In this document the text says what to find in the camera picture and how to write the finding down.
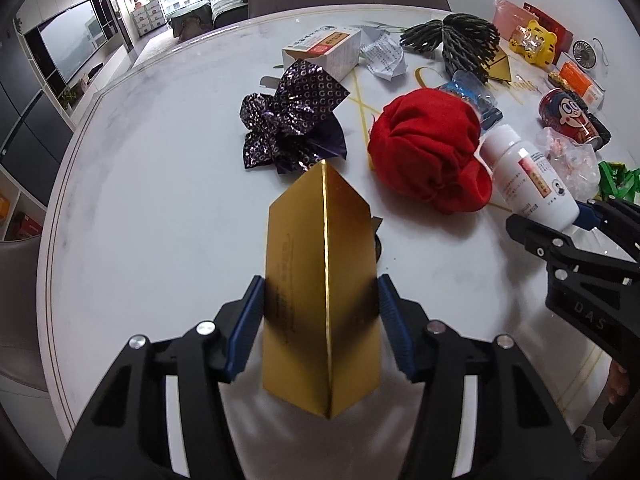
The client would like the purple patterned foil wrapper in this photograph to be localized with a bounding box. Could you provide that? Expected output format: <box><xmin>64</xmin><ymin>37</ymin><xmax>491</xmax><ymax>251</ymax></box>
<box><xmin>240</xmin><ymin>60</ymin><xmax>349</xmax><ymax>174</ymax></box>

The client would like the black crumpled plastic bag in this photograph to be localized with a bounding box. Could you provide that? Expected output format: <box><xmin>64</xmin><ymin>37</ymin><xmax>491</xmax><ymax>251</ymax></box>
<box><xmin>568</xmin><ymin>91</ymin><xmax>612</xmax><ymax>146</ymax></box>

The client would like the gold triangular cardboard box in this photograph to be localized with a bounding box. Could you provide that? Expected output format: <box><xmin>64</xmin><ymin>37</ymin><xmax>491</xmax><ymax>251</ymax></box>
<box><xmin>486</xmin><ymin>48</ymin><xmax>512</xmax><ymax>82</ymax></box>

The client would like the blue clear plastic wrapper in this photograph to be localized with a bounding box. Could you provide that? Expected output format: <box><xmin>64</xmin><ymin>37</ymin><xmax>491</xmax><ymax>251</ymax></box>
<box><xmin>438</xmin><ymin>70</ymin><xmax>503</xmax><ymax>132</ymax></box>

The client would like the red paper packet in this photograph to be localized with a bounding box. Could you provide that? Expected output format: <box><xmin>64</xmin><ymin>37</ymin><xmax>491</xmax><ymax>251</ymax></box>
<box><xmin>523</xmin><ymin>2</ymin><xmax>574</xmax><ymax>52</ymax></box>

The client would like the green snack bag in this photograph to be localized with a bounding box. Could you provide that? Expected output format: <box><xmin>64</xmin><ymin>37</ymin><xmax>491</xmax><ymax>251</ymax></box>
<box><xmin>599</xmin><ymin>160</ymin><xmax>640</xmax><ymax>205</ymax></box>

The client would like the red cartoon drink can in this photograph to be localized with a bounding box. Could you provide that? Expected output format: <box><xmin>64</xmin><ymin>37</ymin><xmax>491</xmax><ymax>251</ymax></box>
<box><xmin>538</xmin><ymin>89</ymin><xmax>602</xmax><ymax>150</ymax></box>

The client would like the white drawer cabinet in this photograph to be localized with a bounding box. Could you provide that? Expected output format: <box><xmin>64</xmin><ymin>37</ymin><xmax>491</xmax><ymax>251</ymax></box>
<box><xmin>132</xmin><ymin>0</ymin><xmax>167</xmax><ymax>37</ymax></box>

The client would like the black foam fruit net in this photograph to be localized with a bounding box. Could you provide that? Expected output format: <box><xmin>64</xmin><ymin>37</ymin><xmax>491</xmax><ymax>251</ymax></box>
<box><xmin>400</xmin><ymin>13</ymin><xmax>500</xmax><ymax>84</ymax></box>

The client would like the small white desk fan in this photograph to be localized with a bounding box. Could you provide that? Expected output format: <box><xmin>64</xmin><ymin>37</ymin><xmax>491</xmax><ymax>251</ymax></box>
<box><xmin>570</xmin><ymin>37</ymin><xmax>610</xmax><ymax>79</ymax></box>

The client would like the clear crumpled plastic bag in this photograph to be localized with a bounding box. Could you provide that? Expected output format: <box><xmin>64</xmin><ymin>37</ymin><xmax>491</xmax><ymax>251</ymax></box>
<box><xmin>535</xmin><ymin>127</ymin><xmax>600</xmax><ymax>202</ymax></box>

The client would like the white pill bottle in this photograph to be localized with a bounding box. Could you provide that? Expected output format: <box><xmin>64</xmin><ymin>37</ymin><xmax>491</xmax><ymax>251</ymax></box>
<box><xmin>480</xmin><ymin>125</ymin><xmax>579</xmax><ymax>231</ymax></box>

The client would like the black leather sofa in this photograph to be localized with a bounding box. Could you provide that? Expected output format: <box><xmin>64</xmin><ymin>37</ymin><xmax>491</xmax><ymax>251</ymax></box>
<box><xmin>210</xmin><ymin>0</ymin><xmax>248</xmax><ymax>29</ymax></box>

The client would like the wall television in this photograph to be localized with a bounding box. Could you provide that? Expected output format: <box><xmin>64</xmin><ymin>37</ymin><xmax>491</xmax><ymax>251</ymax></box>
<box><xmin>38</xmin><ymin>0</ymin><xmax>107</xmax><ymax>82</ymax></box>

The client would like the gold wrapped chocolate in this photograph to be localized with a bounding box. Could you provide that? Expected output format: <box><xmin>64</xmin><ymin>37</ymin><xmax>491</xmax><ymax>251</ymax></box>
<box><xmin>548</xmin><ymin>72</ymin><xmax>564</xmax><ymax>88</ymax></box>

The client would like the white orange medicine box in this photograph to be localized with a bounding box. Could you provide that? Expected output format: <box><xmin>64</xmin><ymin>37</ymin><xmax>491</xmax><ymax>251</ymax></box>
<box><xmin>282</xmin><ymin>25</ymin><xmax>361</xmax><ymax>81</ymax></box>

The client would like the red crumpled cloth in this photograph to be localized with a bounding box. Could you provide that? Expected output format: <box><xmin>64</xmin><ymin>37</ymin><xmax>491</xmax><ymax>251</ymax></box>
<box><xmin>368</xmin><ymin>88</ymin><xmax>492</xmax><ymax>214</ymax></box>

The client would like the pink container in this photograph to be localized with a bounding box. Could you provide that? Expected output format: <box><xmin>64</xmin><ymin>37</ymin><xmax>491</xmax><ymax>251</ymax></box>
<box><xmin>492</xmin><ymin>0</ymin><xmax>536</xmax><ymax>40</ymax></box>

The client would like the person's right hand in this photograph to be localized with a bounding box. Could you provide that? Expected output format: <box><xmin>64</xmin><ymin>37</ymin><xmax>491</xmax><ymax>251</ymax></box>
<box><xmin>606</xmin><ymin>361</ymin><xmax>629</xmax><ymax>404</ymax></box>

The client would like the yellow tiger figurine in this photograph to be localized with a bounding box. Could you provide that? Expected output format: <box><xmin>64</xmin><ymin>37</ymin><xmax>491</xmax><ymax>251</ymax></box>
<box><xmin>509</xmin><ymin>20</ymin><xmax>558</xmax><ymax>70</ymax></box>

